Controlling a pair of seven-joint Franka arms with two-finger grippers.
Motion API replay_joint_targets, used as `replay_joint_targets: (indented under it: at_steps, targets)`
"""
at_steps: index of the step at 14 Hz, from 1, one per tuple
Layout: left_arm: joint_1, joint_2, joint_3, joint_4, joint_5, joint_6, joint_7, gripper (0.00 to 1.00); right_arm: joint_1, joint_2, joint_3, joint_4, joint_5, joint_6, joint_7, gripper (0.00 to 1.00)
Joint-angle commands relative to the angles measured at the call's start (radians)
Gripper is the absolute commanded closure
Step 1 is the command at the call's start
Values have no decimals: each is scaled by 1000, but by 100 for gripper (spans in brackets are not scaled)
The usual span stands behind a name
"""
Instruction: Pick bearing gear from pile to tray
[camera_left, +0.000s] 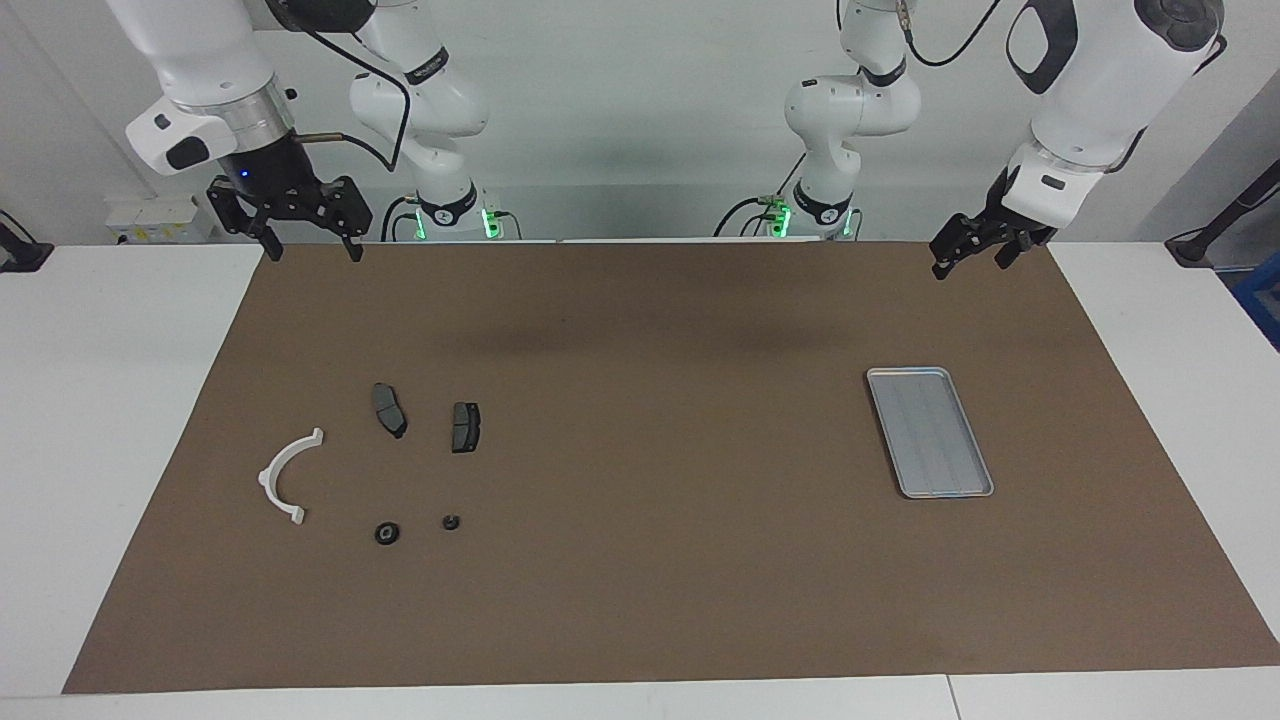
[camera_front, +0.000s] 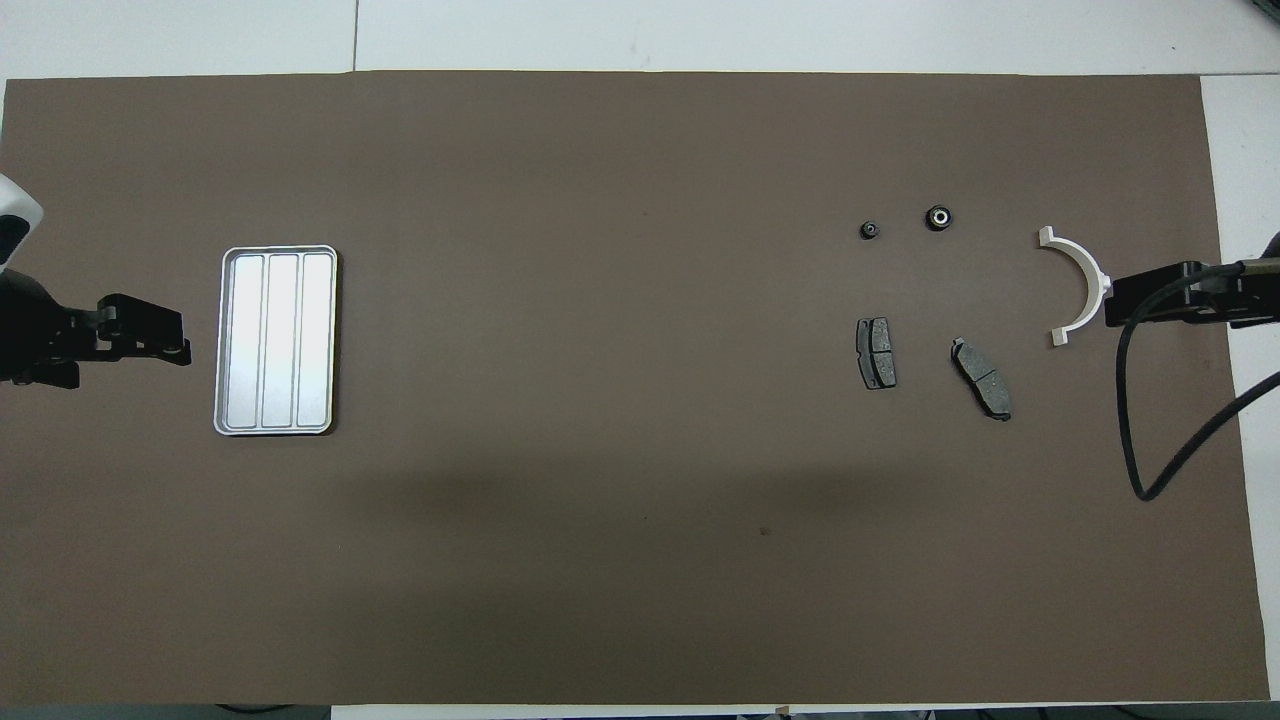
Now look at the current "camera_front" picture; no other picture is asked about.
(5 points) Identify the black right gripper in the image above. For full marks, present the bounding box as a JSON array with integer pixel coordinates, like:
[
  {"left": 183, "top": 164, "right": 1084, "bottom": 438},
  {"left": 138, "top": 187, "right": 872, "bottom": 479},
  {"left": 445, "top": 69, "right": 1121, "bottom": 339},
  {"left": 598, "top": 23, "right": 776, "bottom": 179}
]
[{"left": 1104, "top": 232, "right": 1280, "bottom": 331}]

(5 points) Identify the long dark grey brake pad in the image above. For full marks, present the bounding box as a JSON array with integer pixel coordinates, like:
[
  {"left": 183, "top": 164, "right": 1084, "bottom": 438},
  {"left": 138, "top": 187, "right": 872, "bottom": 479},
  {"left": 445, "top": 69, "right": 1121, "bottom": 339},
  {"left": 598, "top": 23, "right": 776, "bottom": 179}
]
[{"left": 950, "top": 337, "right": 1014, "bottom": 422}]

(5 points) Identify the brown table mat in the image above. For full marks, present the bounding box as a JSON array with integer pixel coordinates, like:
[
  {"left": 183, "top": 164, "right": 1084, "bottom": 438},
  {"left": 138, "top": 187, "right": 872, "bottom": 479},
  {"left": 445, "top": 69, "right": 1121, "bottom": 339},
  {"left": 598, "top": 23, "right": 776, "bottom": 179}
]
[{"left": 0, "top": 70, "right": 1271, "bottom": 706}]

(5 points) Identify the white semicircular plastic bracket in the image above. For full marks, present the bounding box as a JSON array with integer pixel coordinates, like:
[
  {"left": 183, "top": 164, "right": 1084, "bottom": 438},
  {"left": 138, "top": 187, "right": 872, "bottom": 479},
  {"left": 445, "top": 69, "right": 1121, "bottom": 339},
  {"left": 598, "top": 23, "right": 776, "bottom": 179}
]
[{"left": 1038, "top": 226, "right": 1113, "bottom": 348}]

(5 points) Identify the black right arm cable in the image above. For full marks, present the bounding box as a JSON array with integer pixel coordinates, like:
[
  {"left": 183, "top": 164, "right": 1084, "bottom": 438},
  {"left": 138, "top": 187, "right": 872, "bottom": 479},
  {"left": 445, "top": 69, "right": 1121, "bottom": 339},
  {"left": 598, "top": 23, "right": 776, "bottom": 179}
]
[{"left": 1114, "top": 258, "right": 1280, "bottom": 503}]

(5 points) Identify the silver metal tray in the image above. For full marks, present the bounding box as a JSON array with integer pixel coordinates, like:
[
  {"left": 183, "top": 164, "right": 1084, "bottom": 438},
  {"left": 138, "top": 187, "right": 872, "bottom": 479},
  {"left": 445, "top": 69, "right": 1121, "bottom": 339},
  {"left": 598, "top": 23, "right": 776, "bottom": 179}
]
[{"left": 213, "top": 245, "right": 339, "bottom": 437}]

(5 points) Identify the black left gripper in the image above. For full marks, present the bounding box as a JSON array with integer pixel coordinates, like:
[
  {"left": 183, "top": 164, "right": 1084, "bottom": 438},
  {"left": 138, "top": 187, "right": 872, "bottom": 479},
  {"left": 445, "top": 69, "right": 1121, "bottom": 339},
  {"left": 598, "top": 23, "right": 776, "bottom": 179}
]
[{"left": 0, "top": 268, "right": 193, "bottom": 391}]

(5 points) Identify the short dark grey brake pad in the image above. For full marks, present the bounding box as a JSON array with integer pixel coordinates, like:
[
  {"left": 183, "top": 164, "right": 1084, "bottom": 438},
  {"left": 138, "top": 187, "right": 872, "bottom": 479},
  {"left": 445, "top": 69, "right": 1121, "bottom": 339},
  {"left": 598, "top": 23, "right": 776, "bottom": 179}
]
[{"left": 856, "top": 317, "right": 898, "bottom": 391}]

